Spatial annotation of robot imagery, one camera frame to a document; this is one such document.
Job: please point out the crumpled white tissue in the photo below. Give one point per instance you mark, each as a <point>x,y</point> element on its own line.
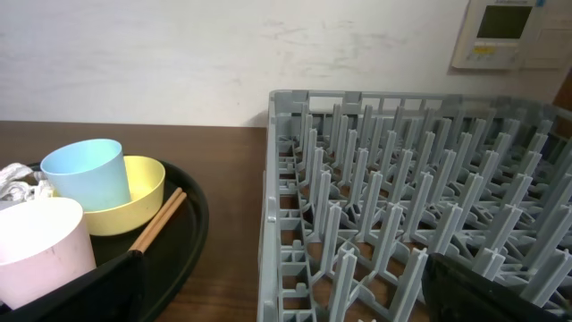
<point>20,183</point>

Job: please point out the white wall control panel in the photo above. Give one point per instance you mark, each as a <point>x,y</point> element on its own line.
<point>514,34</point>

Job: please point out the grey dishwasher rack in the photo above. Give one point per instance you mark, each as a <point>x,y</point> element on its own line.
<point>362,187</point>

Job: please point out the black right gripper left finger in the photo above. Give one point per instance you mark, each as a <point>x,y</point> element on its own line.
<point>112,292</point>

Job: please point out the yellow bowl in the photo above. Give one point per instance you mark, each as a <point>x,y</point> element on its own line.
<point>146,178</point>

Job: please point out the light blue cup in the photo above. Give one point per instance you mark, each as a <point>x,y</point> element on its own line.
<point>92,172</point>

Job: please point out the round black tray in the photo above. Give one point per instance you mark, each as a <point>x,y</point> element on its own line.
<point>172,255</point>

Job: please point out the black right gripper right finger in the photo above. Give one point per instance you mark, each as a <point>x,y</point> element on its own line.
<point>455,293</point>

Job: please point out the pink cup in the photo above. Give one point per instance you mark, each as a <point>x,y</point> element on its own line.
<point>45,244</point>

